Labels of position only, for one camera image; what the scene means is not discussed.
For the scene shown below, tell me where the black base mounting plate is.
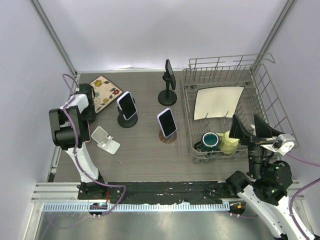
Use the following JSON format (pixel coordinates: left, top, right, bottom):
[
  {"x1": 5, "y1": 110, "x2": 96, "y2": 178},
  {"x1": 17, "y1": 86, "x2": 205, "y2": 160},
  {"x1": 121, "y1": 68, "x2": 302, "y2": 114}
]
[{"x1": 77, "y1": 181, "x2": 238, "y2": 205}]

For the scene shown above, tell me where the dark green mug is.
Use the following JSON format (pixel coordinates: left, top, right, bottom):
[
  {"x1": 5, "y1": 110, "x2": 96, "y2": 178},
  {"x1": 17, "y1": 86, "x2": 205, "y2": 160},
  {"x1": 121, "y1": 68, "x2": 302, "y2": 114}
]
[{"x1": 193, "y1": 132, "x2": 220, "y2": 152}]

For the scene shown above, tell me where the yellow-green mug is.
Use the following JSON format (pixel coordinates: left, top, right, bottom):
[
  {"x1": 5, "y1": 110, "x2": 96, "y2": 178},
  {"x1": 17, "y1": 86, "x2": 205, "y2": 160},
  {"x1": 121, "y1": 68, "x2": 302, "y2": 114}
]
[{"x1": 217, "y1": 130, "x2": 239, "y2": 155}]

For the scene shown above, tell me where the floral square trivet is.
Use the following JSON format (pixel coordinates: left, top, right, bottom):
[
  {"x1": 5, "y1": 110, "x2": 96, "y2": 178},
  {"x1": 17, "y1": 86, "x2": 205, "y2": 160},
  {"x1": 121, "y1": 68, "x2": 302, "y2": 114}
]
[{"x1": 89, "y1": 75, "x2": 123, "y2": 114}]

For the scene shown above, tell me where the wooden-base grey phone stand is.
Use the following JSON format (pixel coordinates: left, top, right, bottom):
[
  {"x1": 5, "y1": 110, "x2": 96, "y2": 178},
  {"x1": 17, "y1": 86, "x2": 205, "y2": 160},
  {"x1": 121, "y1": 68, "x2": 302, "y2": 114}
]
[{"x1": 158, "y1": 130, "x2": 177, "y2": 144}]

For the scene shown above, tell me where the pink-cased phone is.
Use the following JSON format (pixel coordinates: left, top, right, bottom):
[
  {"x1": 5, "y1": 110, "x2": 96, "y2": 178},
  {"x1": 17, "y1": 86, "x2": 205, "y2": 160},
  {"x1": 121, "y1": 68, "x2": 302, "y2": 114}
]
[{"x1": 85, "y1": 121, "x2": 91, "y2": 143}]

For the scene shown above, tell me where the tall black phone stand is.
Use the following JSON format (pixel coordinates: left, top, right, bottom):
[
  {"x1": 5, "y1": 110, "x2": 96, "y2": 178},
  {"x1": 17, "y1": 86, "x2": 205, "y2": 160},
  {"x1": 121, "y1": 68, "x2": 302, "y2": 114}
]
[{"x1": 157, "y1": 71, "x2": 177, "y2": 106}]

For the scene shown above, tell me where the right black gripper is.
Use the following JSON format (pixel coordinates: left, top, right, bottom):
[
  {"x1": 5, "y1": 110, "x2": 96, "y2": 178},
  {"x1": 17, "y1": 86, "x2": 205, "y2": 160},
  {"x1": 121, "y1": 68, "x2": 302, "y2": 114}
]
[{"x1": 228, "y1": 113, "x2": 283, "y2": 178}]

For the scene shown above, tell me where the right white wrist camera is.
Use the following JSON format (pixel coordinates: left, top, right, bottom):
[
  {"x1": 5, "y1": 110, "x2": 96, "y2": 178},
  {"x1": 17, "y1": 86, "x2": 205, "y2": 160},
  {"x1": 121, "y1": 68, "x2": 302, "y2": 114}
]
[{"x1": 272, "y1": 133, "x2": 296, "y2": 156}]

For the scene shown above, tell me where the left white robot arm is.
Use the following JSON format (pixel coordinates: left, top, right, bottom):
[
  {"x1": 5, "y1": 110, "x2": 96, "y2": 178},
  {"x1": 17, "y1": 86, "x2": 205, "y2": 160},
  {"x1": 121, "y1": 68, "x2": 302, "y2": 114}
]
[{"x1": 48, "y1": 83, "x2": 107, "y2": 200}]

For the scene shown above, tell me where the white square plate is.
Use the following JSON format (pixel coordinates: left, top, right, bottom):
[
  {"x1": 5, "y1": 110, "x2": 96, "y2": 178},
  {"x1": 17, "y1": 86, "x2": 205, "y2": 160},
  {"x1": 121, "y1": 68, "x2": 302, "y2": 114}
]
[{"x1": 193, "y1": 86, "x2": 244, "y2": 121}]

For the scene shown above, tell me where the purple-cased phone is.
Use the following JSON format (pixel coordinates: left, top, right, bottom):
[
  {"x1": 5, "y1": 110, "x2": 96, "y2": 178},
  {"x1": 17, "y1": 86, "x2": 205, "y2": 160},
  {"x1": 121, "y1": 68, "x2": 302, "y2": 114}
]
[
  {"x1": 157, "y1": 108, "x2": 177, "y2": 138},
  {"x1": 116, "y1": 91, "x2": 137, "y2": 121}
]

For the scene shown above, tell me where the white slotted cable duct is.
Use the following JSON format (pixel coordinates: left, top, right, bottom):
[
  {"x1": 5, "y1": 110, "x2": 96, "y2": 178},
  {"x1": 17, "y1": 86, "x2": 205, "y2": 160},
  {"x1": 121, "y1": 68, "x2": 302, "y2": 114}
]
[{"x1": 42, "y1": 201, "x2": 230, "y2": 213}]

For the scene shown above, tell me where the black phone on tall stand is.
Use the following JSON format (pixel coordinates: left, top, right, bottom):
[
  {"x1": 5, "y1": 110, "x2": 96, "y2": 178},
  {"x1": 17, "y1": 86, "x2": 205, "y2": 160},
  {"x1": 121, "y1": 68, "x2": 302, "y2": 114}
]
[{"x1": 165, "y1": 59, "x2": 176, "y2": 90}]

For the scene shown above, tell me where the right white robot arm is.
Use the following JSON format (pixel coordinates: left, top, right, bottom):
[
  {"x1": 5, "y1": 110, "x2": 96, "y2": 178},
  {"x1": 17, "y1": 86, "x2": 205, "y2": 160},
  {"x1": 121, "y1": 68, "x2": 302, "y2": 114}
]
[{"x1": 225, "y1": 114, "x2": 320, "y2": 240}]

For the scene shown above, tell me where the grey wire dish rack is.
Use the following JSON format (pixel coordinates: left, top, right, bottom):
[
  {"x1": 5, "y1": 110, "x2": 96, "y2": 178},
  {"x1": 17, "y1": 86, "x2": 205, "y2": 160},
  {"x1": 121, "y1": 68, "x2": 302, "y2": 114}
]
[{"x1": 181, "y1": 53, "x2": 295, "y2": 164}]

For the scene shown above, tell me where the white folding phone stand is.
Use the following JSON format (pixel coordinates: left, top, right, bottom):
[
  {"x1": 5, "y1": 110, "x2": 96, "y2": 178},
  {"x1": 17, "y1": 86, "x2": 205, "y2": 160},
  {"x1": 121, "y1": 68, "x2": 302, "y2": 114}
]
[{"x1": 91, "y1": 126, "x2": 121, "y2": 155}]

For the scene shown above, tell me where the black round-base left stand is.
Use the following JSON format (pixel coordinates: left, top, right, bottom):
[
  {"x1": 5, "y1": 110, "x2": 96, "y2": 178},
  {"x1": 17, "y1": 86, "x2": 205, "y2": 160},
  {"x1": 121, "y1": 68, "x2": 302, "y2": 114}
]
[{"x1": 117, "y1": 107, "x2": 138, "y2": 128}]

